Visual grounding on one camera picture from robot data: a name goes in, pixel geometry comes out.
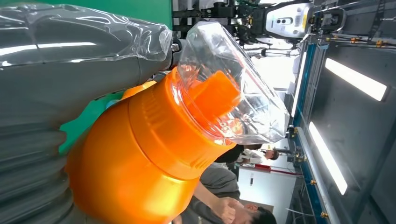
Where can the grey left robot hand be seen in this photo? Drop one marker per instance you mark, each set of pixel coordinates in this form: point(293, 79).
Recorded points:
point(62, 71)

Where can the black machinery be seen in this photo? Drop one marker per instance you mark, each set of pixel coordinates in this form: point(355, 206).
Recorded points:
point(222, 12)

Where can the person at laptop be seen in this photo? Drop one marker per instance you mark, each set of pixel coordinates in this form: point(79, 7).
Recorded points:
point(216, 182)

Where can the white sensor housing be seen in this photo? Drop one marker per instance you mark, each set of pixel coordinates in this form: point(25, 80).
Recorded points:
point(287, 21)

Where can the white light strip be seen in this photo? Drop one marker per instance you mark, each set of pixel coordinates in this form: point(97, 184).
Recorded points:
point(298, 83)

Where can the blue metal rail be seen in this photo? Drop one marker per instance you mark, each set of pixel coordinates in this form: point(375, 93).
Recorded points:
point(307, 74)

